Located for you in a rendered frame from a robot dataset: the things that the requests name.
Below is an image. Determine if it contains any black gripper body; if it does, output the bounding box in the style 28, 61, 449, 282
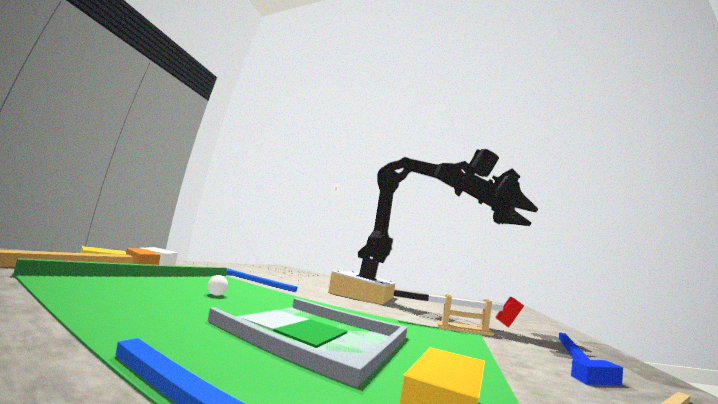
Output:
475, 175, 518, 225

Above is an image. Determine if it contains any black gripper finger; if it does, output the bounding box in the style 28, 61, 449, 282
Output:
505, 182, 538, 213
501, 207, 532, 227

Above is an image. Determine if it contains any green flat mat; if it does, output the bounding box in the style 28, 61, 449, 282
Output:
12, 272, 519, 404

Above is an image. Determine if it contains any white cube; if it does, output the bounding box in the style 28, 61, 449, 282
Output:
139, 247, 178, 266

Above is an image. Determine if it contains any white ball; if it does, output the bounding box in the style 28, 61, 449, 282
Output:
208, 275, 228, 295

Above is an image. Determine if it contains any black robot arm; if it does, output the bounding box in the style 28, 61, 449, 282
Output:
356, 148, 499, 280

